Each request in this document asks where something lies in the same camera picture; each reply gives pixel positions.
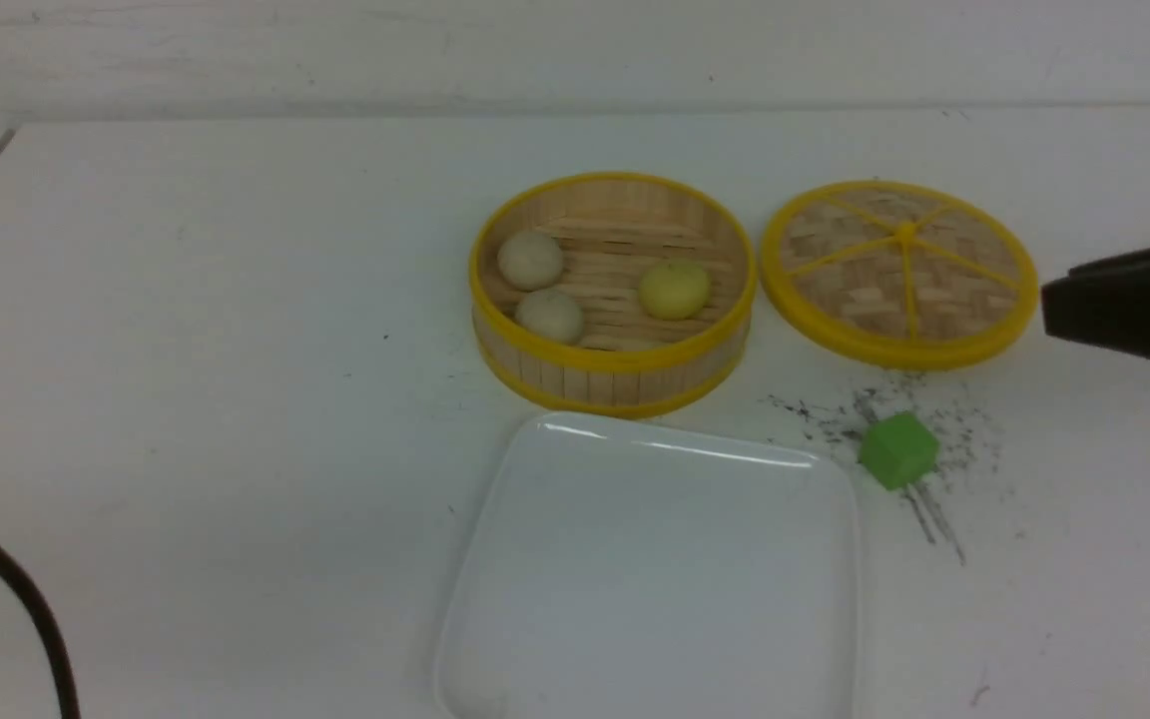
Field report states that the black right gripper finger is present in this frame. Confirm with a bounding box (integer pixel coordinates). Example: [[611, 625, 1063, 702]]
[[1040, 248, 1150, 360]]

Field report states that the yellow steamed bun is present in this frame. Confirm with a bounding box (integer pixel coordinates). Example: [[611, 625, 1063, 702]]
[[636, 260, 712, 322]]

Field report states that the white steamed bun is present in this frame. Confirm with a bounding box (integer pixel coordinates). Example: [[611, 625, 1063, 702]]
[[496, 231, 565, 292], [514, 288, 585, 346]]

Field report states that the white square plate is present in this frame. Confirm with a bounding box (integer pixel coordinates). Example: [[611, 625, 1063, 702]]
[[430, 412, 863, 718]]

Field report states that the yellow rimmed woven steamer lid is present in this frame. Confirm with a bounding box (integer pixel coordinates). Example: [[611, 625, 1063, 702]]
[[761, 179, 1038, 370]]

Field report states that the green cube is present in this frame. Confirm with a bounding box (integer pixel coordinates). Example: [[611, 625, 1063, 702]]
[[858, 412, 940, 492]]

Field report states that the yellow rimmed bamboo steamer basket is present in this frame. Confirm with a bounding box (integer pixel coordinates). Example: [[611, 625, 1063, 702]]
[[467, 173, 757, 418]]

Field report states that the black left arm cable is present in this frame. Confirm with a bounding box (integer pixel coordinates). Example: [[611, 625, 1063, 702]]
[[0, 506, 83, 719]]

